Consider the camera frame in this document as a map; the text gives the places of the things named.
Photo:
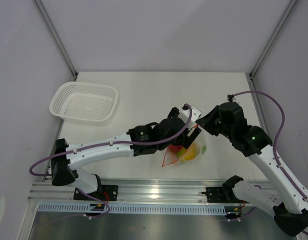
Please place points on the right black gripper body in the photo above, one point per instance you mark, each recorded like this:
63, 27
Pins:
216, 127

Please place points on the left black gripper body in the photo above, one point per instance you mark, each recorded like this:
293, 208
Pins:
180, 140

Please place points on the yellow green toy mango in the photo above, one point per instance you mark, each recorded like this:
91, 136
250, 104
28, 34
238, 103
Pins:
189, 153

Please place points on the red toy tomato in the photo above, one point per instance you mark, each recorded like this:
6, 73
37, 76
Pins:
174, 148

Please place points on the clear red zip bag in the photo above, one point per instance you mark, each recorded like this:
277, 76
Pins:
171, 158

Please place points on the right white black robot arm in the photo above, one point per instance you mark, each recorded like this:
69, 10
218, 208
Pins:
289, 206

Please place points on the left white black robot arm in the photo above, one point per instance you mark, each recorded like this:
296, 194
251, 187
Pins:
69, 160

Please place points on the white perforated plastic basket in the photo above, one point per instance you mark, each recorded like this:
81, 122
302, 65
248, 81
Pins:
84, 103

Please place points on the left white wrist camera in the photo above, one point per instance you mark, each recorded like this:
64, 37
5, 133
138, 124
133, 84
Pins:
185, 113

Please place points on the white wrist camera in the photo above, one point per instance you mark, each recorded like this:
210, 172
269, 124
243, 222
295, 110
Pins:
231, 98
185, 113

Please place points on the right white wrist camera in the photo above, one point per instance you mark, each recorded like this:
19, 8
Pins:
231, 98

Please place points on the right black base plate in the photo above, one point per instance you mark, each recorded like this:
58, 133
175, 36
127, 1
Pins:
221, 195

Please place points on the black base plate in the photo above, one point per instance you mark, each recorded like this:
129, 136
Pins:
221, 195
107, 193

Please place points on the aluminium mounting rail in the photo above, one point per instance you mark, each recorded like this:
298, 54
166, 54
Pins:
134, 191

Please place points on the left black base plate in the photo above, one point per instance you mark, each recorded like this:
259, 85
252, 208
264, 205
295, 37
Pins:
107, 193

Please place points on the white slotted cable duct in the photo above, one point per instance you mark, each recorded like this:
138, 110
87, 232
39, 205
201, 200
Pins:
124, 208

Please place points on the right aluminium frame post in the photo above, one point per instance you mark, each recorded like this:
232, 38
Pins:
274, 36

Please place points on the aluminium frame post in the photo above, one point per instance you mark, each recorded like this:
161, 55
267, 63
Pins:
274, 36
46, 19

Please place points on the left aluminium frame post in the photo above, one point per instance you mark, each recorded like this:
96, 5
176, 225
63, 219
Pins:
46, 19

